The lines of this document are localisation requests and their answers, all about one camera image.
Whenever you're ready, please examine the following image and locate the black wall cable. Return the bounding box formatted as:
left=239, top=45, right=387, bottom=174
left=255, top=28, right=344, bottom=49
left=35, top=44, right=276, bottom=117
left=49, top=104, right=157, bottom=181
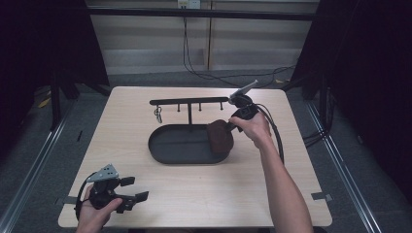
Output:
left=182, top=17, right=296, bottom=89

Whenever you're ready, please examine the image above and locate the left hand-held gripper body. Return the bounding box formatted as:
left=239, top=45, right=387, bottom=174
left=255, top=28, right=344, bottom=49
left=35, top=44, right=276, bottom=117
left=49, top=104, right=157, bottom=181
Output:
left=86, top=163, right=137, bottom=215

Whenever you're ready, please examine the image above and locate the aluminium floor rail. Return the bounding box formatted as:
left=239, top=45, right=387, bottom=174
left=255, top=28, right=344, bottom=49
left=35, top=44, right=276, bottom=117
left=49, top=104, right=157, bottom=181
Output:
left=0, top=100, right=77, bottom=233
left=304, top=101, right=383, bottom=233

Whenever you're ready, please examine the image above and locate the grey tape strip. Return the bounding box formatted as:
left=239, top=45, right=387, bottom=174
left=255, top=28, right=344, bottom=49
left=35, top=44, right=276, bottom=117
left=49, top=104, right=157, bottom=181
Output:
left=54, top=196, right=78, bottom=206
left=311, top=191, right=333, bottom=202

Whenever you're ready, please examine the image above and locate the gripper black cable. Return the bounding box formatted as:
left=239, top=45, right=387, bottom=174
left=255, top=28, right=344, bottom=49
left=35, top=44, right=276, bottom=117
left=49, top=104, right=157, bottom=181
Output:
left=252, top=102, right=286, bottom=164
left=74, top=173, right=95, bottom=223

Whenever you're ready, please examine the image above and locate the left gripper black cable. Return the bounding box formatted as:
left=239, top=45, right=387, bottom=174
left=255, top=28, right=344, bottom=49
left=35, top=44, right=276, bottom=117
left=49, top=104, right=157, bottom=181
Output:
left=74, top=173, right=95, bottom=223

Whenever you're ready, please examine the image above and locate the person's left hand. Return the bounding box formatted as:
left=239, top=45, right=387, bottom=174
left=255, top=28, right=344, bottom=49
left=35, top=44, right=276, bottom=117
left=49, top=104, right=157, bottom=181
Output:
left=76, top=184, right=124, bottom=233

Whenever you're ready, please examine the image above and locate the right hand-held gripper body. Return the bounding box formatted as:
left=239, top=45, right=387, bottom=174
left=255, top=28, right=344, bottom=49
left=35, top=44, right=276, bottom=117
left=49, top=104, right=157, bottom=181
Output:
left=227, top=80, right=260, bottom=121

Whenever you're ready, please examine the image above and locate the black floor cable bundle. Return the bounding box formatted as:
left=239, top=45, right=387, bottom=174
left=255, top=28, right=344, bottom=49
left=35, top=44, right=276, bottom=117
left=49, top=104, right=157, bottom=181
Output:
left=302, top=129, right=328, bottom=150

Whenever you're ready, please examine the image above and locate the brown leather pouch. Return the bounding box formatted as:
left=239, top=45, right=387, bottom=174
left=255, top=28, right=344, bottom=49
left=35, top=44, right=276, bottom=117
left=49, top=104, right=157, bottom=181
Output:
left=206, top=118, right=235, bottom=156

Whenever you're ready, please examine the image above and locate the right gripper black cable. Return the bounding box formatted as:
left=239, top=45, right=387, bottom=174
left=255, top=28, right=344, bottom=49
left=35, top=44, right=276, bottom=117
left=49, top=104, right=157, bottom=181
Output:
left=252, top=102, right=286, bottom=164

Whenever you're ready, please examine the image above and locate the white wall socket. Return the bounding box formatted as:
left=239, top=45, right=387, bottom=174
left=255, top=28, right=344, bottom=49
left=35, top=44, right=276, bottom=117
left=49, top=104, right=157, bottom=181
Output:
left=177, top=0, right=202, bottom=10

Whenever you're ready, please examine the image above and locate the black key rack with tray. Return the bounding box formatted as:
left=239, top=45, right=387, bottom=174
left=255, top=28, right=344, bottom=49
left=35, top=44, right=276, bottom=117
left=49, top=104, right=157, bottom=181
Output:
left=148, top=96, right=240, bottom=165

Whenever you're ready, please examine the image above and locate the black metal stand post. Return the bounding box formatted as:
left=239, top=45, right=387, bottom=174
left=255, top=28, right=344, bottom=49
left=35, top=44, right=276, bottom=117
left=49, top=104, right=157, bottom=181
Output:
left=50, top=74, right=62, bottom=132

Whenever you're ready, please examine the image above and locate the black horizontal frame bar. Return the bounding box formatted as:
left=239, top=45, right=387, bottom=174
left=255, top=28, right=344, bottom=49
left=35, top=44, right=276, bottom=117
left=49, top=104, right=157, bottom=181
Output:
left=86, top=7, right=317, bottom=22

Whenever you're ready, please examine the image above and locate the black curtain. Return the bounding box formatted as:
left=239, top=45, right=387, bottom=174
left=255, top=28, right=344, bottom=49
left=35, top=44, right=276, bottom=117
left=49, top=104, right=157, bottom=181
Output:
left=0, top=0, right=110, bottom=163
left=291, top=0, right=412, bottom=195

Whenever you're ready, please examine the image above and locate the person's right hand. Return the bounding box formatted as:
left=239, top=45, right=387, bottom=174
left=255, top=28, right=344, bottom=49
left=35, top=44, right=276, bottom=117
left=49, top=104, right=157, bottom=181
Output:
left=228, top=112, right=273, bottom=150

